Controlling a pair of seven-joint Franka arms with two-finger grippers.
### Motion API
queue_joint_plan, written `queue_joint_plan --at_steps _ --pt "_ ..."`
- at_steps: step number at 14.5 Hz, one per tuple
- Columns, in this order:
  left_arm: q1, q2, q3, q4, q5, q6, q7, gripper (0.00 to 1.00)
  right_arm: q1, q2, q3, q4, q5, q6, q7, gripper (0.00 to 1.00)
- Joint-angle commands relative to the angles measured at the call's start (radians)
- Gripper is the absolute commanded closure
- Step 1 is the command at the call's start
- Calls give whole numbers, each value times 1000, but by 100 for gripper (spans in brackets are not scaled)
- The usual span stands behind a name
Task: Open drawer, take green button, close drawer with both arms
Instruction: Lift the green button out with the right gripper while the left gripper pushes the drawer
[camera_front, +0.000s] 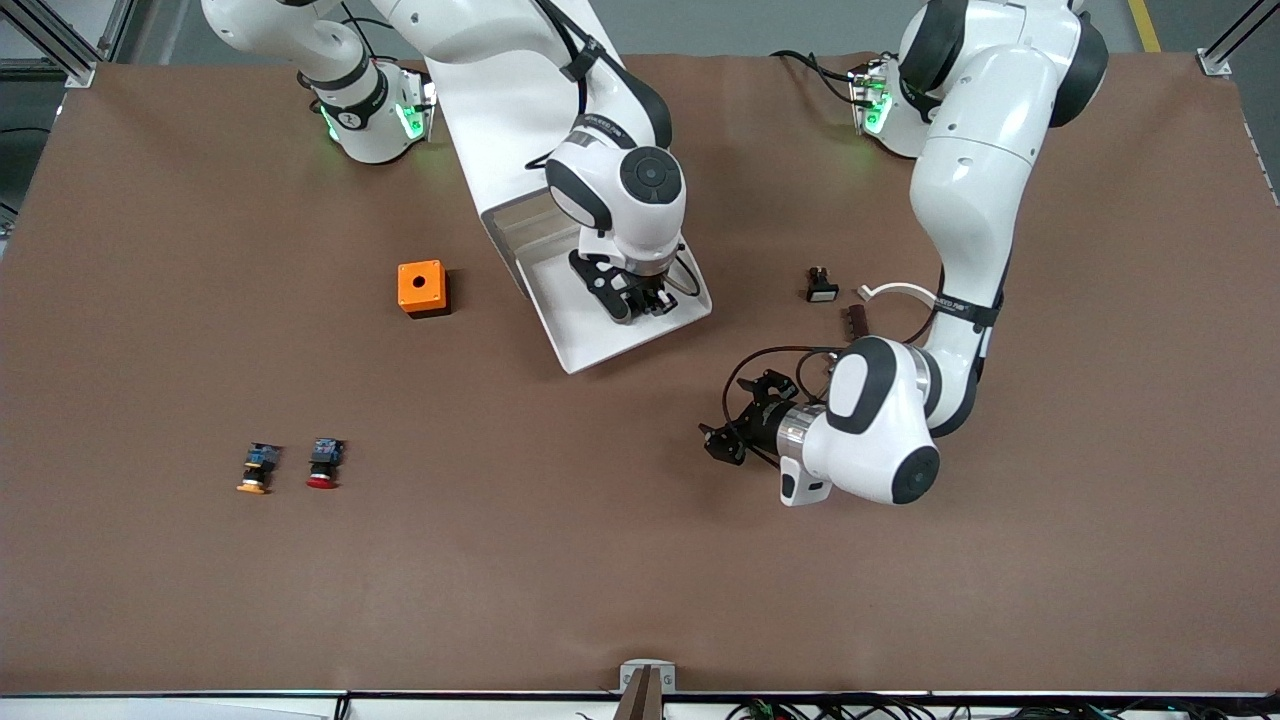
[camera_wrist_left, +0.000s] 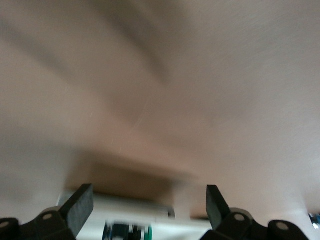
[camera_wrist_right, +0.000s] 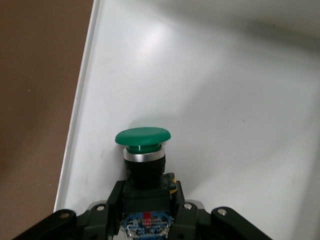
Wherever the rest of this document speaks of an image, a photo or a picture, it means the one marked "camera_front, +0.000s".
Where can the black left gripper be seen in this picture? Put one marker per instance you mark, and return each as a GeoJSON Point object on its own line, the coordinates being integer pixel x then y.
{"type": "Point", "coordinates": [768, 424]}

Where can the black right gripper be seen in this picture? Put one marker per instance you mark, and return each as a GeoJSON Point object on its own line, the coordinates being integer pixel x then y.
{"type": "Point", "coordinates": [643, 291]}

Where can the grey metal table bracket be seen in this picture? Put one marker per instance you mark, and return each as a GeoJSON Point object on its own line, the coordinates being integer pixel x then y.
{"type": "Point", "coordinates": [648, 675]}

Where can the orange button enclosure box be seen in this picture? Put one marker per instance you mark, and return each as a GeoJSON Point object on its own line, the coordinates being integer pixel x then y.
{"type": "Point", "coordinates": [422, 288]}

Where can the yellow mushroom push button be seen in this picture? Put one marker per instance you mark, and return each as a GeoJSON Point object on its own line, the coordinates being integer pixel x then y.
{"type": "Point", "coordinates": [258, 468]}

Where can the white curved plastic bracket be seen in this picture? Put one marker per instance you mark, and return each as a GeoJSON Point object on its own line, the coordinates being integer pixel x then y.
{"type": "Point", "coordinates": [900, 290]}

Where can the small black switch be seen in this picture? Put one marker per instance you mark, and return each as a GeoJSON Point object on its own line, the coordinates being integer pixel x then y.
{"type": "Point", "coordinates": [821, 286]}

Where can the brown tapered strip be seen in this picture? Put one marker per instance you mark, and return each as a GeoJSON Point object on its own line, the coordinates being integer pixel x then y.
{"type": "Point", "coordinates": [640, 700]}

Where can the aluminium frame post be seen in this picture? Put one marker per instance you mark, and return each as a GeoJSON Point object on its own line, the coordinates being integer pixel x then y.
{"type": "Point", "coordinates": [60, 40]}
{"type": "Point", "coordinates": [1235, 40]}

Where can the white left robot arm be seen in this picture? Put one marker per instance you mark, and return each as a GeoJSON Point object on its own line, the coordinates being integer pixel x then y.
{"type": "Point", "coordinates": [960, 200]}

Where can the red mushroom push button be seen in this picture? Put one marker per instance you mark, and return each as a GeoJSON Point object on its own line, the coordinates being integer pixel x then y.
{"type": "Point", "coordinates": [325, 462]}

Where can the small brown block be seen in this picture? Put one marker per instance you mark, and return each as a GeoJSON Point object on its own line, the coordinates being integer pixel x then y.
{"type": "Point", "coordinates": [857, 320]}

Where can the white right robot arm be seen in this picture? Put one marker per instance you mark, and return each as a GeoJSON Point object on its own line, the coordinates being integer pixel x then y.
{"type": "Point", "coordinates": [620, 190]}

